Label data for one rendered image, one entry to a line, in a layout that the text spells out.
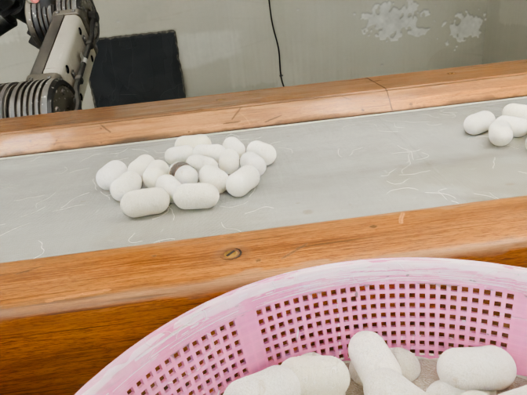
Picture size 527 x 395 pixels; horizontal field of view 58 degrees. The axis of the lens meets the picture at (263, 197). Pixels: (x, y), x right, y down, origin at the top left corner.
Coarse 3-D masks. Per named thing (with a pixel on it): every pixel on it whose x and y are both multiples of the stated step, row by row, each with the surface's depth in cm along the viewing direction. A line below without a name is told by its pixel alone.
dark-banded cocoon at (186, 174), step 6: (174, 162) 42; (180, 168) 40; (186, 168) 40; (192, 168) 41; (180, 174) 40; (186, 174) 40; (192, 174) 40; (180, 180) 40; (186, 180) 40; (192, 180) 40
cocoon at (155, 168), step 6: (150, 162) 43; (156, 162) 42; (162, 162) 42; (150, 168) 41; (156, 168) 41; (162, 168) 42; (168, 168) 43; (144, 174) 41; (150, 174) 40; (156, 174) 41; (162, 174) 41; (168, 174) 42; (144, 180) 41; (150, 180) 40; (150, 186) 41
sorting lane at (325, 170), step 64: (256, 128) 56; (320, 128) 54; (384, 128) 52; (448, 128) 50; (0, 192) 45; (64, 192) 43; (256, 192) 39; (320, 192) 38; (384, 192) 37; (448, 192) 36; (512, 192) 35; (0, 256) 33
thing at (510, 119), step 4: (500, 116) 46; (504, 116) 46; (508, 116) 46; (512, 116) 45; (508, 120) 45; (512, 120) 45; (516, 120) 45; (520, 120) 44; (524, 120) 44; (512, 124) 45; (516, 124) 44; (520, 124) 44; (524, 124) 44; (512, 128) 45; (516, 128) 44; (520, 128) 44; (524, 128) 44; (516, 132) 45; (520, 132) 44; (524, 132) 44; (516, 136) 45; (520, 136) 45
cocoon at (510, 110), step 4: (508, 104) 49; (512, 104) 49; (516, 104) 49; (520, 104) 48; (504, 108) 49; (508, 108) 49; (512, 108) 49; (516, 108) 48; (520, 108) 48; (524, 108) 48; (504, 112) 49; (508, 112) 49; (512, 112) 48; (516, 112) 48; (520, 112) 48; (524, 112) 48; (516, 116) 48; (520, 116) 48
